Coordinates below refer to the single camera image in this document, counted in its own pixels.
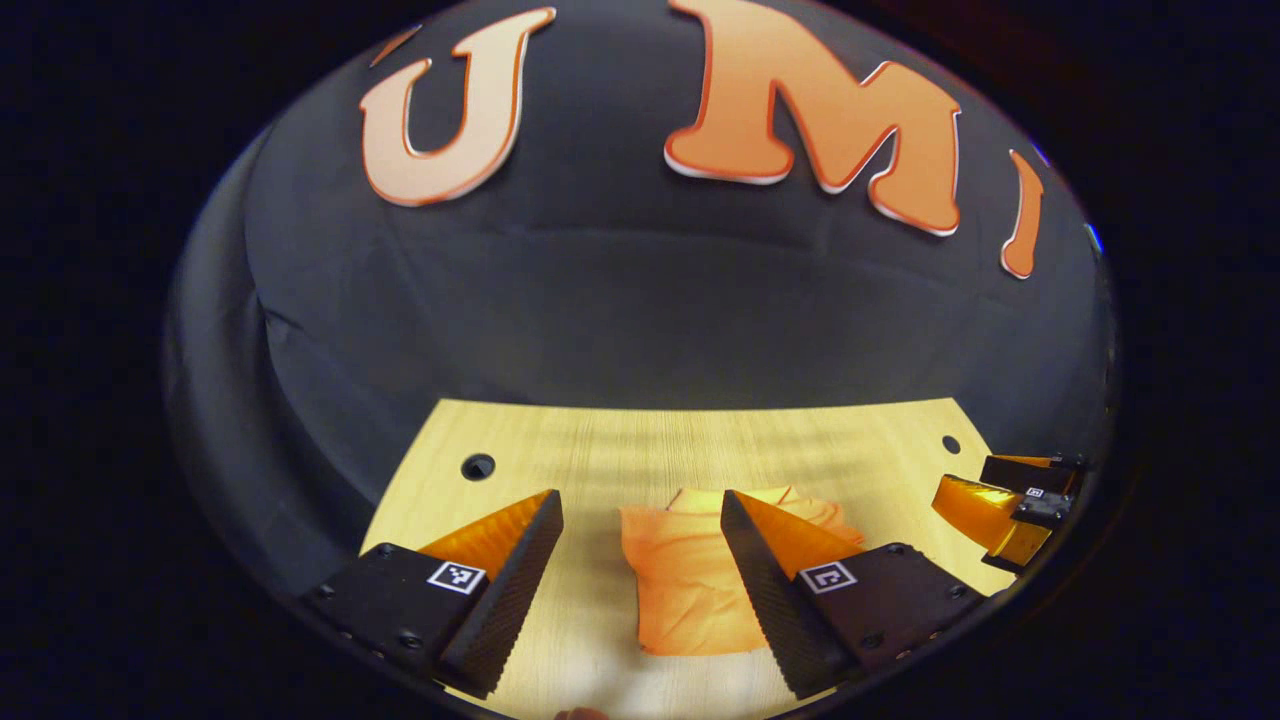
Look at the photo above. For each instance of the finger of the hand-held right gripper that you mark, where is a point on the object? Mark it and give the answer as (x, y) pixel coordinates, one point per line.
(1030, 473)
(985, 515)

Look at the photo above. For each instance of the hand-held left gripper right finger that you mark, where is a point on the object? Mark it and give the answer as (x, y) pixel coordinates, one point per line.
(765, 595)

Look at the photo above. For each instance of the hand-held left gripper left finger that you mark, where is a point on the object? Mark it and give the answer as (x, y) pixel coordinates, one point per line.
(505, 600)

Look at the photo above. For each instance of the orange T-shirt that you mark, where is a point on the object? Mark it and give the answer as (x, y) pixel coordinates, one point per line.
(680, 590)

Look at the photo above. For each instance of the large black table grommet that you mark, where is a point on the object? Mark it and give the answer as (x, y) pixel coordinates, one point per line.
(478, 466)

